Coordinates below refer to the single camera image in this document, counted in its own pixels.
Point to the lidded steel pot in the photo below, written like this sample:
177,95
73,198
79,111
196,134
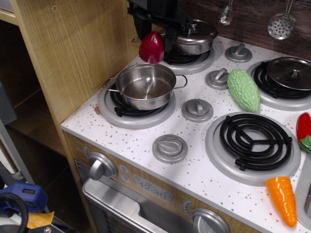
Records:
199,40

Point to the black back right burner coil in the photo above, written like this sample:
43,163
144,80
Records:
272,88

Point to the grey oven knob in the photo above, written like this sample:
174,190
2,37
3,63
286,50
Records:
206,221
101,166

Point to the red toy pepper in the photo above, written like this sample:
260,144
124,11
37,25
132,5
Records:
303,131

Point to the dark red toy sweet potato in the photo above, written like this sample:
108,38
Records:
152,48

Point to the grey stove top knob upper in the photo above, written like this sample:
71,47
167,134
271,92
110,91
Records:
217,79

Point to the steel sink edge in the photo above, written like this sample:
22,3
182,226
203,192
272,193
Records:
303,195

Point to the grey stove top knob middle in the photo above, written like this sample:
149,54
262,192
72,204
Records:
197,110

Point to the green toy bitter gourd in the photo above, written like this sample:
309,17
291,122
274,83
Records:
244,90

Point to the orange tape piece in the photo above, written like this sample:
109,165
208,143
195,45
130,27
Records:
36,220

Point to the black back left burner coil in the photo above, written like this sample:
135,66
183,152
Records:
176,58

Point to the blue clamp tool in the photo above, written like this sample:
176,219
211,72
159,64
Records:
34,196

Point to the grey oven knob right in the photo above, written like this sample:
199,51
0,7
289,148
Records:
206,221

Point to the black front right burner coil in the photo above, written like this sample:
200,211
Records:
256,142

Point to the silver oven door handle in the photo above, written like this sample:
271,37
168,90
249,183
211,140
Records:
116,203

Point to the grey stove top knob front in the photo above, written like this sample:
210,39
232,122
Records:
170,149

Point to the steel lid with knob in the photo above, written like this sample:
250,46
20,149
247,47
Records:
290,72

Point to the orange toy carrot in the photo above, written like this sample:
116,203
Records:
282,196

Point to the black burner coil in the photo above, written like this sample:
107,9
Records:
256,142
136,109
176,58
272,88

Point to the grey stove top knob back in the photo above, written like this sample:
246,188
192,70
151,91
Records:
238,54

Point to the grey oven knob left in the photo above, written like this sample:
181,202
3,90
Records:
101,166

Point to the grey stove knob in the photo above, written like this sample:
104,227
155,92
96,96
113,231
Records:
238,54
197,110
170,149
217,79

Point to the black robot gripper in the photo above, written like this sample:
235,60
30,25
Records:
164,13

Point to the toy clock display panel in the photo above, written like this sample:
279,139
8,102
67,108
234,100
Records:
153,189

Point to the open steel pan with handles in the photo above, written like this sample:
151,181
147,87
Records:
144,74

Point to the black front left burner coil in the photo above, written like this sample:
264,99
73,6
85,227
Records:
136,109

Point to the hanging steel skimmer spoon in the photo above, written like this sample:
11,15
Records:
282,25

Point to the wooden side cabinet panel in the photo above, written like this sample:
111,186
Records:
75,46

